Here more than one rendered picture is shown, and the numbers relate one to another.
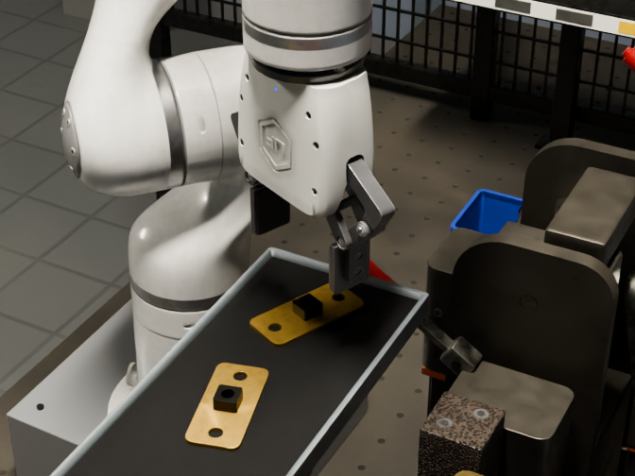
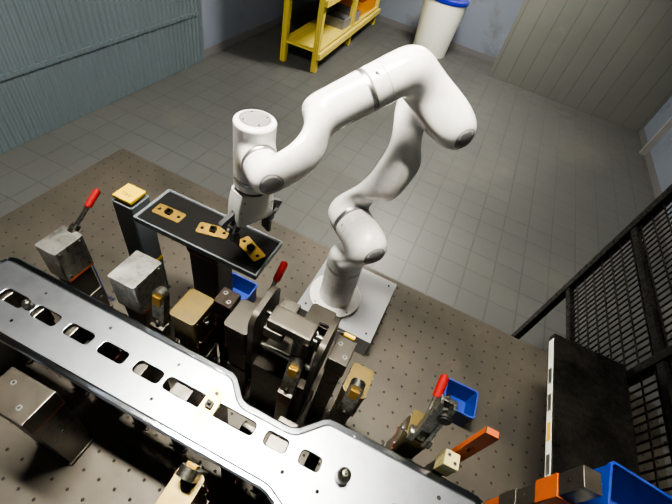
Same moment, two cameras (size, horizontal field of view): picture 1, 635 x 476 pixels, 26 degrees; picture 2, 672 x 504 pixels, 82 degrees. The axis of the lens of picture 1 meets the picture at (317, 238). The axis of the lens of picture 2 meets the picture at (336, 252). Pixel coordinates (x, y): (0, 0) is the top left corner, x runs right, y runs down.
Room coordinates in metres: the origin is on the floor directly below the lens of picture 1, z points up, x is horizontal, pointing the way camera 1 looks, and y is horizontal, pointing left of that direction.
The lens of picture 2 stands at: (0.85, -0.68, 1.94)
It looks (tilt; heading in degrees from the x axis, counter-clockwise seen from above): 47 degrees down; 74
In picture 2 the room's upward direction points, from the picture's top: 16 degrees clockwise
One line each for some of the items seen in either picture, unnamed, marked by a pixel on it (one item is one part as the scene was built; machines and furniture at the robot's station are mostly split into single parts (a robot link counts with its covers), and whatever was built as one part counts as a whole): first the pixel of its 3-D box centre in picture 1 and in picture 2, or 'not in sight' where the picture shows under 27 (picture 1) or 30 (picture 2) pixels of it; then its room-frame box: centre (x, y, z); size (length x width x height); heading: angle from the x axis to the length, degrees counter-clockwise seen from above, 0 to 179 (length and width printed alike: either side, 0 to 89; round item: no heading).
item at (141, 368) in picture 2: not in sight; (145, 389); (0.57, -0.25, 0.84); 0.12 x 0.05 x 0.29; 63
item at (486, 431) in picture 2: not in sight; (443, 463); (1.33, -0.46, 0.95); 0.03 x 0.01 x 0.50; 153
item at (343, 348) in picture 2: not in sight; (327, 385); (1.05, -0.25, 0.91); 0.07 x 0.05 x 0.42; 63
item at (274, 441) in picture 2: not in sight; (272, 460); (0.92, -0.42, 0.84); 0.12 x 0.05 x 0.29; 63
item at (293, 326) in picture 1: (307, 308); (250, 247); (0.82, 0.01, 1.17); 0.08 x 0.04 x 0.01; 128
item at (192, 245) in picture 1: (217, 167); (356, 248); (1.13, 0.10, 1.10); 0.19 x 0.12 x 0.24; 111
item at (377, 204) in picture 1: (351, 183); (234, 217); (0.78, -0.02, 1.30); 0.08 x 0.01 x 0.06; 38
